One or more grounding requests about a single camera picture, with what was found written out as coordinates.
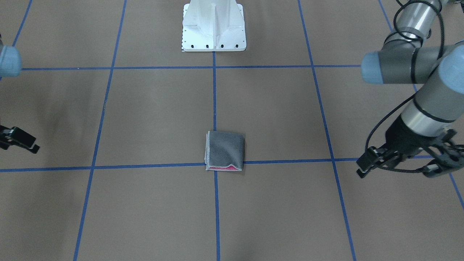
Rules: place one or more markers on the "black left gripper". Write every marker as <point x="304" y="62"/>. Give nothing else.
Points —
<point x="401" y="136"/>

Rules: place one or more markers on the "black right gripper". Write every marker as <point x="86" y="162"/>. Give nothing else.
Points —
<point x="18" y="137"/>

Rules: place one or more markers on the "pink towel with grey back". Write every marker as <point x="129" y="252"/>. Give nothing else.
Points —
<point x="224" y="151"/>

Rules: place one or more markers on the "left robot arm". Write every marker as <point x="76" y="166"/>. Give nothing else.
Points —
<point x="414" y="53"/>

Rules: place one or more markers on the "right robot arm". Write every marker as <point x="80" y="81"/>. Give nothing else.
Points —
<point x="11" y="65"/>

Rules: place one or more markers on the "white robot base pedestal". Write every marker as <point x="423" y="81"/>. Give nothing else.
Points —
<point x="213" y="26"/>

